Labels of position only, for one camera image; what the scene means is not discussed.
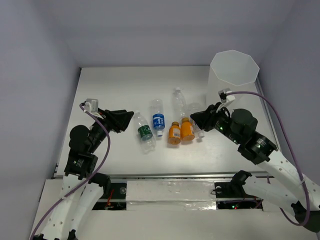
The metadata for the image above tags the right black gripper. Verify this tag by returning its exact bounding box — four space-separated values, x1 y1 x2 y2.
190 101 242 144

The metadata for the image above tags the orange juice bottle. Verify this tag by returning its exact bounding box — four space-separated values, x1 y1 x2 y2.
180 117 195 142
168 121 181 145

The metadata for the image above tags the crushed clear bottle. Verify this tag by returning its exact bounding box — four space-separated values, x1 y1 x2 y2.
187 102 205 139

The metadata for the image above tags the clear bottle white cap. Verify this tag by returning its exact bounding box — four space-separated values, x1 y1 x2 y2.
172 87 187 121

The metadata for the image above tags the blue label clear bottle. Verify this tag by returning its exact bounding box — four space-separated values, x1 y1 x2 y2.
150 99 165 138

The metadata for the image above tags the green label clear bottle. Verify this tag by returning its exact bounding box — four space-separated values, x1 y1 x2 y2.
133 111 156 154

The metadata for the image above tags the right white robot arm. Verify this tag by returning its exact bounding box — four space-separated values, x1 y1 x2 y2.
190 102 320 233

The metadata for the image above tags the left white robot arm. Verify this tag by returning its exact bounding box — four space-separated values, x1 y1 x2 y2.
30 110 134 240

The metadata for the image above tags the translucent white bin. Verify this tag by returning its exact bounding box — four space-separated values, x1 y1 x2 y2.
205 50 260 106

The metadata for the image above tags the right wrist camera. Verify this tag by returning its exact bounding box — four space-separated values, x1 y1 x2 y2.
218 88 236 104

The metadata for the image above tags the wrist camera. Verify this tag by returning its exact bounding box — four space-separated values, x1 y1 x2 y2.
218 88 236 104
84 98 99 114

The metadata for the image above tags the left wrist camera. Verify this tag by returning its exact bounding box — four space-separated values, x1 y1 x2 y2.
84 98 99 114

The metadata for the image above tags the aluminium rail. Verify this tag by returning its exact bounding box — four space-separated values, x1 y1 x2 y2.
51 171 276 180

